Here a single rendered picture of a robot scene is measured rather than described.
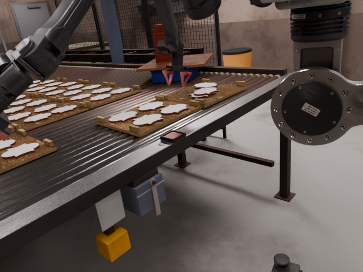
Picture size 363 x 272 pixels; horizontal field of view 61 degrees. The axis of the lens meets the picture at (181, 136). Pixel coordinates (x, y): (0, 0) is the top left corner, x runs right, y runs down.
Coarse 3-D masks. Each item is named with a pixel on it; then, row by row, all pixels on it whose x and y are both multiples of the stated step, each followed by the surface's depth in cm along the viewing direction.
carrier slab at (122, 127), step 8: (144, 104) 172; (168, 104) 166; (176, 104) 164; (120, 112) 163; (144, 112) 158; (152, 112) 156; (160, 112) 154; (184, 112) 150; (192, 112) 152; (128, 120) 148; (168, 120) 142; (176, 120) 144; (112, 128) 144; (120, 128) 139; (128, 128) 138; (144, 128) 135; (152, 128) 135; (136, 136) 132
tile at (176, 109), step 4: (180, 104) 160; (184, 104) 159; (164, 108) 156; (168, 108) 155; (172, 108) 154; (176, 108) 154; (180, 108) 153; (184, 108) 152; (188, 108) 153; (164, 112) 150; (168, 112) 150; (172, 112) 149; (176, 112) 149
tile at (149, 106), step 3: (153, 102) 170; (156, 102) 169; (159, 102) 168; (162, 102) 168; (144, 105) 166; (147, 105) 165; (150, 105) 165; (153, 105) 164; (156, 105) 163; (159, 105) 163; (162, 105) 162; (138, 108) 162; (141, 108) 161; (144, 108) 160; (147, 108) 160; (150, 108) 159; (153, 108) 158; (156, 108) 160; (141, 111) 159; (144, 111) 159
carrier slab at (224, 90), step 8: (192, 88) 194; (224, 88) 184; (232, 88) 182; (240, 88) 180; (168, 96) 182; (176, 96) 180; (184, 96) 178; (216, 96) 170; (224, 96) 168; (208, 104) 159
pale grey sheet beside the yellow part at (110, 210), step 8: (104, 200) 102; (112, 200) 105; (120, 200) 108; (96, 208) 101; (104, 208) 103; (112, 208) 106; (120, 208) 108; (104, 216) 104; (112, 216) 106; (120, 216) 109; (104, 224) 104; (112, 224) 107
